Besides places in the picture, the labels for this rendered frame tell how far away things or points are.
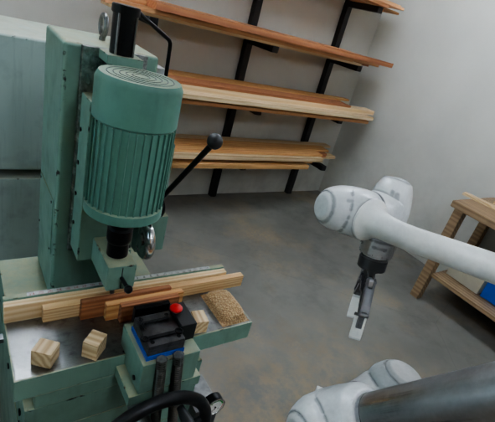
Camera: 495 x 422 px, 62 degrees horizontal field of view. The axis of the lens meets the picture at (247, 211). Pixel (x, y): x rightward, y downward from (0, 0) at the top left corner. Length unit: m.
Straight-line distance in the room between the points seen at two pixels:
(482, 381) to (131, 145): 0.74
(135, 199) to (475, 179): 3.41
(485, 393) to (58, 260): 1.04
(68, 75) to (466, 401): 1.01
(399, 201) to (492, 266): 0.27
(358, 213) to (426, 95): 3.39
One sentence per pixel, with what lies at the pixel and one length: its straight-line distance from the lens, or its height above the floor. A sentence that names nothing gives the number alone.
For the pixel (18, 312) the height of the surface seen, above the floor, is 0.93.
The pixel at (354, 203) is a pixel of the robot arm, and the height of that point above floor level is 1.36.
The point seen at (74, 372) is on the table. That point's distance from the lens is 1.04.
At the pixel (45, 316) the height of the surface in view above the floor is 0.92.
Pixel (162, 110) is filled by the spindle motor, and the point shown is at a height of 1.46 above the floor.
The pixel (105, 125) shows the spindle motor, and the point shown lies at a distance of 0.86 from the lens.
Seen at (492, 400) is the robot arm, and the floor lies 1.24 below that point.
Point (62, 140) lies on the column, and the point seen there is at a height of 1.29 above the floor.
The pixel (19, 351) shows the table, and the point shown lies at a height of 0.90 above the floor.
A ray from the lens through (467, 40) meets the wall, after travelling 4.19.
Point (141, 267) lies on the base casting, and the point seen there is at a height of 0.80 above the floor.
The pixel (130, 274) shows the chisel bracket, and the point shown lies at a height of 1.04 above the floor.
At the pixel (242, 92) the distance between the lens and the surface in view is 3.28.
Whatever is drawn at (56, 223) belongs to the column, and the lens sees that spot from 1.19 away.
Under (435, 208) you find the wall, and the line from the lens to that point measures 4.15.
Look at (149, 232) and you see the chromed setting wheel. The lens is 1.18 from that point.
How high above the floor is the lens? 1.67
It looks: 25 degrees down
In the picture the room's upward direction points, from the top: 16 degrees clockwise
